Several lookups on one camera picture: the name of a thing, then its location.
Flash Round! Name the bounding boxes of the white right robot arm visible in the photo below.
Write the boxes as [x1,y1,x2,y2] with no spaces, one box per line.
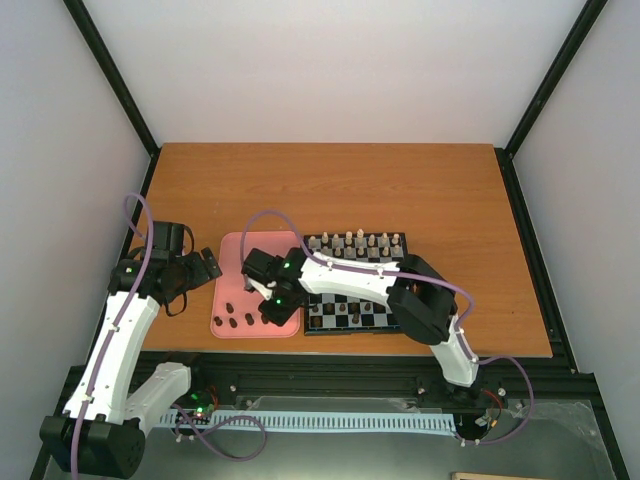
[242,247,478,388]

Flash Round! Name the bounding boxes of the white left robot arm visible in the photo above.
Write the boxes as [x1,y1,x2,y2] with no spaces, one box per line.
[39,248,221,479]

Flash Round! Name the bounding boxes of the black grey chess board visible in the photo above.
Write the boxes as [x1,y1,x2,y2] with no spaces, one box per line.
[304,232,408,336]

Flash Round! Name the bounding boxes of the green led circuit board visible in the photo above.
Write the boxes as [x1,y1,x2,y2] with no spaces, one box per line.
[190,387,219,420]

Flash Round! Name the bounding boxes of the pink silicone tray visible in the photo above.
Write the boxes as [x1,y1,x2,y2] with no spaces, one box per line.
[210,232,300,341]

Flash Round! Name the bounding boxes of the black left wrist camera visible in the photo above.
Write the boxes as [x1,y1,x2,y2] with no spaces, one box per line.
[151,221,195,260]

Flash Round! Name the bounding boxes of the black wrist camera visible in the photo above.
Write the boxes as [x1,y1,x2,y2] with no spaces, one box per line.
[241,248,283,291]
[151,221,195,260]

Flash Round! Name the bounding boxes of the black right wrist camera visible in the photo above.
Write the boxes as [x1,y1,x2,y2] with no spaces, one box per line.
[241,248,283,291]

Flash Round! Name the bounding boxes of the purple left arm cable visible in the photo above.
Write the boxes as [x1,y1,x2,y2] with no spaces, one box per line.
[69,193,155,480]

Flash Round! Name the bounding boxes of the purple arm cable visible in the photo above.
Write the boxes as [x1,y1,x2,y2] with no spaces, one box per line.
[239,209,536,446]
[69,193,155,480]

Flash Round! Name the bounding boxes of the light blue cable duct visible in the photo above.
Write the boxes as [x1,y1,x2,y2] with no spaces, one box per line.
[149,409,458,435]

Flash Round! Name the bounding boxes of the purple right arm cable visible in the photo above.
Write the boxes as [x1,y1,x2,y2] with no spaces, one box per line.
[239,209,536,446]

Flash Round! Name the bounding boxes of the black aluminium frame rail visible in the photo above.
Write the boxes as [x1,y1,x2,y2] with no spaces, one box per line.
[131,352,603,412]

